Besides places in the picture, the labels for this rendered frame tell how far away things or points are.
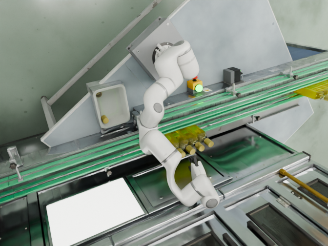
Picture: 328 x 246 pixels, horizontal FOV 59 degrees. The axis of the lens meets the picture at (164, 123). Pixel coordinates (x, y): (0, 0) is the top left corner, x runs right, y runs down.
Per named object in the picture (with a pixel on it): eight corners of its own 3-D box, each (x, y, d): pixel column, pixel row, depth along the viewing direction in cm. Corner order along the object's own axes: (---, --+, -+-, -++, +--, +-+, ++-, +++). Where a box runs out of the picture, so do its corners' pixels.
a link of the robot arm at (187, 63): (174, 76, 145) (188, 84, 131) (163, 53, 138) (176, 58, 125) (190, 67, 146) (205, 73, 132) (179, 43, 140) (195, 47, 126)
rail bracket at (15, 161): (14, 164, 150) (15, 188, 131) (3, 135, 142) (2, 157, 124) (24, 160, 151) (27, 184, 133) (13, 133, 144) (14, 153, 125)
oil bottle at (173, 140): (155, 138, 171) (172, 155, 154) (154, 130, 169) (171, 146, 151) (164, 135, 173) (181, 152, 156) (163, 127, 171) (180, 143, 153)
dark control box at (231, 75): (222, 80, 194) (230, 84, 187) (222, 69, 190) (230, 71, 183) (232, 77, 197) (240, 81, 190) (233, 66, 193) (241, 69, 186)
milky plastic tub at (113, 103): (97, 124, 165) (101, 130, 158) (88, 87, 155) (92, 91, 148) (126, 115, 171) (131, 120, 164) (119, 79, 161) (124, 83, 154)
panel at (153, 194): (44, 209, 145) (52, 261, 117) (42, 205, 144) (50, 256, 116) (197, 152, 176) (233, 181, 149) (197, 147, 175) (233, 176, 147)
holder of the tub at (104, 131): (99, 131, 168) (103, 137, 162) (89, 87, 155) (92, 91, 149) (127, 123, 174) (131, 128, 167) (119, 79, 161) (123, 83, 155)
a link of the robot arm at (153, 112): (149, 90, 131) (127, 109, 125) (157, 75, 119) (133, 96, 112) (171, 111, 130) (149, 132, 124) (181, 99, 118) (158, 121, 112)
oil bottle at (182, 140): (164, 136, 173) (181, 152, 156) (163, 128, 171) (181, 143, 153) (173, 133, 175) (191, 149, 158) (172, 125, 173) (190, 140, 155)
